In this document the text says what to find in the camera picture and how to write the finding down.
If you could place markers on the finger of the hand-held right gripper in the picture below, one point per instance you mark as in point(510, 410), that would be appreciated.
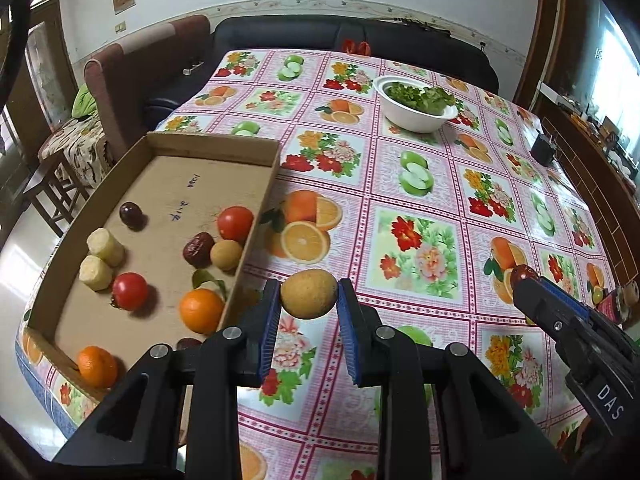
point(537, 305)
point(562, 300)

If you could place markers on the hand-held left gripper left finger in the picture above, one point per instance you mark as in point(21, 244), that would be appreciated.
point(270, 332)

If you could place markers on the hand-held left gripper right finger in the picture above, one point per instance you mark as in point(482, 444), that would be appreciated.
point(347, 332)

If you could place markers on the red date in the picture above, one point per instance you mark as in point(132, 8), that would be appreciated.
point(522, 274)
point(189, 344)
point(196, 249)

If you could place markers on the orange with green leaf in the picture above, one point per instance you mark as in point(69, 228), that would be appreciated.
point(201, 311)

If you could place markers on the red tomato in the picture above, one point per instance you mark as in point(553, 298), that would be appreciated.
point(130, 291)
point(235, 223)

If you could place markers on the shallow cardboard box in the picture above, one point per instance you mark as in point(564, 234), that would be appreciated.
point(165, 195)

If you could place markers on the small mandarin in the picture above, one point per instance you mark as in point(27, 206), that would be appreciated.
point(97, 366)

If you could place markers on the dark purple plum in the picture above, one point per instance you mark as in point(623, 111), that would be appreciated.
point(132, 215)

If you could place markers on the pale yellow corn piece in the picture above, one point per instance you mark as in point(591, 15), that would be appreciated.
point(95, 272)

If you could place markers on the yellow corn cob piece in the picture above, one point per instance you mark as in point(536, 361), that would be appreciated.
point(106, 246)

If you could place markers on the dark red jar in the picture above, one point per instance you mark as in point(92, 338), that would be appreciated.
point(614, 306)

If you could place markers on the wooden cabinet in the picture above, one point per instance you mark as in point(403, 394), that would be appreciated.
point(595, 180)

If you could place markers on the fruit-print tablecloth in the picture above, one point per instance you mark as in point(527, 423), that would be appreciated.
point(440, 195)

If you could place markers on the small black box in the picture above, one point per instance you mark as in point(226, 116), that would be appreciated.
point(543, 149)

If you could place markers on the white bowl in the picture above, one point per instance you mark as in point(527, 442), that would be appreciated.
point(415, 121)

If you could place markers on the bright window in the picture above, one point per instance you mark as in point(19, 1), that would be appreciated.
point(617, 70)

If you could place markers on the green leafy vegetables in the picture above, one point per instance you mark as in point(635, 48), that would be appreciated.
point(415, 94)

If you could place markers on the dark wooden stool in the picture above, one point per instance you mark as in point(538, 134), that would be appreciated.
point(47, 180)

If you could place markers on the red object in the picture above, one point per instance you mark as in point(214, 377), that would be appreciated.
point(356, 47)

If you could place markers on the green cushion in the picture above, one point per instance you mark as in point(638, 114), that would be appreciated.
point(84, 101)

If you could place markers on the brown armchair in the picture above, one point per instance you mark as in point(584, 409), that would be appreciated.
point(150, 60)

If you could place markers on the black leather sofa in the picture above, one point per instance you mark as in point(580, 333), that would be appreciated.
point(300, 30)

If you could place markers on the wooden glass-panel door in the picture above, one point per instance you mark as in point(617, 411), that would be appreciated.
point(45, 60)

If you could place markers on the wooden door frame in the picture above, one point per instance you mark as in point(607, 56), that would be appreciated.
point(545, 25)

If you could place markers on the wall light switch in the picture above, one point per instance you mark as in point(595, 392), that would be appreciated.
point(120, 26)

